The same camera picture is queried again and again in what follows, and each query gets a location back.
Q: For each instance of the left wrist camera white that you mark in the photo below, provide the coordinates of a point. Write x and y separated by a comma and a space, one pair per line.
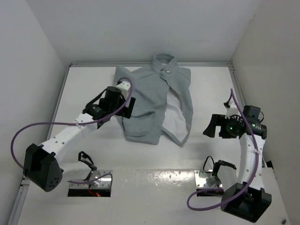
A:
124, 86

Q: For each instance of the grey zip jacket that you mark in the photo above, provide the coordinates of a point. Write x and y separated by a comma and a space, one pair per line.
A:
163, 103

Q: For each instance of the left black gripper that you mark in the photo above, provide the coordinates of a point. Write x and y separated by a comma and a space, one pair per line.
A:
125, 112

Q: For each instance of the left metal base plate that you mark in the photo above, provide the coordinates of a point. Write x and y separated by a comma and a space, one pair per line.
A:
100, 179

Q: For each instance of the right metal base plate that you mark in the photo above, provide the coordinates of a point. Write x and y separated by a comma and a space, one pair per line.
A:
206, 180

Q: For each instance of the metal base plate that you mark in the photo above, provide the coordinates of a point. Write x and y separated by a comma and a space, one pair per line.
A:
100, 179
206, 180

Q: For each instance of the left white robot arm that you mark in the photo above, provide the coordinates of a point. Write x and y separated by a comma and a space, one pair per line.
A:
43, 163

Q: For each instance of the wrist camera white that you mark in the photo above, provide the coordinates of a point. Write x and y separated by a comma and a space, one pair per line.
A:
124, 86
231, 109

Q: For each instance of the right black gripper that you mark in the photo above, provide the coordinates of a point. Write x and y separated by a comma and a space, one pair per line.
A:
219, 120

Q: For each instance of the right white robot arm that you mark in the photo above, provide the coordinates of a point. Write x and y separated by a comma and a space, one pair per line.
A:
244, 193

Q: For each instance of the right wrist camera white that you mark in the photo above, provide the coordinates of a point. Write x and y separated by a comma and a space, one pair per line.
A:
231, 109

